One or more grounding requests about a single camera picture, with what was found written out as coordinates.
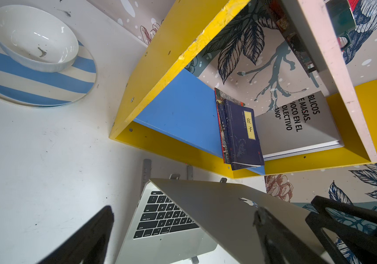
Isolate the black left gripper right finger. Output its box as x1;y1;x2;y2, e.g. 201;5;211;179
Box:
253;207;326;264

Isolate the grey white book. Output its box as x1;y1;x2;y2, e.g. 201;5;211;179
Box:
255;91;344;161

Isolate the silver laptop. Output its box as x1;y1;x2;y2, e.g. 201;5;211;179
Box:
117;179;324;264

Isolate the yellow pink blue shelf unit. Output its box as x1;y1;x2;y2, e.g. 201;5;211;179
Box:
110;1;377;178

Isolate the blue striped plate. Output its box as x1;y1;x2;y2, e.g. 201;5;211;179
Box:
0;44;97;107

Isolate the folding metal laptop stand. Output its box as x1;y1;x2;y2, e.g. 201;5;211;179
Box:
130;159;217;264

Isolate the green mug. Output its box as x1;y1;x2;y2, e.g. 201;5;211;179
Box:
324;0;356;37

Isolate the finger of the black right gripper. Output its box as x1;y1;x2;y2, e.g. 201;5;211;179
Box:
306;196;377;264

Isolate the navy blue book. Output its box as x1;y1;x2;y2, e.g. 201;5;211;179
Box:
224;99;264;171

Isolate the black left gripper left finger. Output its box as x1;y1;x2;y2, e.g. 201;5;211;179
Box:
40;205;114;264

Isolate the white bowl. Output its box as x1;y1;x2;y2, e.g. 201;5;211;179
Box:
0;4;79;73

